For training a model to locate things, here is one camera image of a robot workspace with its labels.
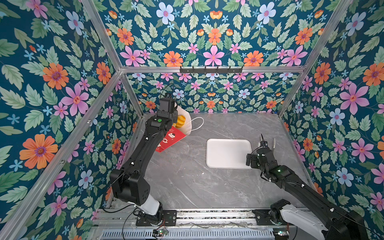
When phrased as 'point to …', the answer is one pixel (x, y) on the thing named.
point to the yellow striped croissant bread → (180, 121)
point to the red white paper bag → (173, 134)
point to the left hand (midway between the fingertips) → (170, 107)
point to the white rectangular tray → (225, 153)
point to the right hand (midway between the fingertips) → (254, 156)
